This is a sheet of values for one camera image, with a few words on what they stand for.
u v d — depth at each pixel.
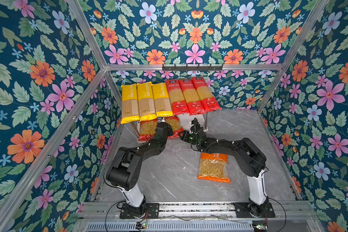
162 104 0.73
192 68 0.93
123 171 0.47
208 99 0.73
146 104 0.72
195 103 0.73
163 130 0.71
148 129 0.94
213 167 0.86
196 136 0.74
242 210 0.73
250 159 0.55
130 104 0.72
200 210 0.75
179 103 0.72
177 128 0.95
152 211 0.73
